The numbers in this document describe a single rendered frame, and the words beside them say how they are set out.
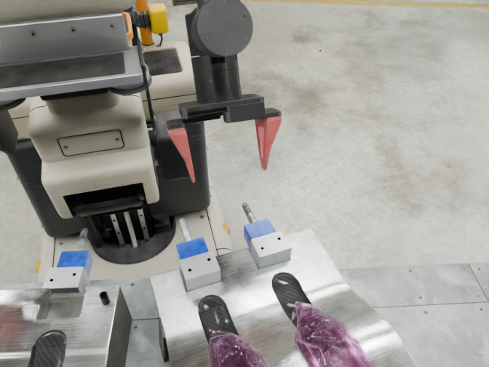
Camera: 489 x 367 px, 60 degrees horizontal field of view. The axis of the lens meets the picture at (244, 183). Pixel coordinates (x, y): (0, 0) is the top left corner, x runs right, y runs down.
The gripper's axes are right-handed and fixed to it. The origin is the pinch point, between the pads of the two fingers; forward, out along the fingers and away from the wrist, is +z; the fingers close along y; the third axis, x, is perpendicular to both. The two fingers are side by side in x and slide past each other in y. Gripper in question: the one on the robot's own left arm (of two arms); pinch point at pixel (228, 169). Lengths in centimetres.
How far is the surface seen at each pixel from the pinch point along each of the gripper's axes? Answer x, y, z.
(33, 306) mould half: -1.9, -27.4, 12.9
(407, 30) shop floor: 250, 188, -15
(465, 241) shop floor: 83, 107, 70
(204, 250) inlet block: 3.5, -4.6, 12.5
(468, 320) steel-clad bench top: -8.5, 30.9, 26.4
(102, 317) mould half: -5.2, -18.8, 14.6
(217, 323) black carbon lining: -5.3, -5.0, 19.2
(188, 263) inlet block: 0.5, -7.3, 12.6
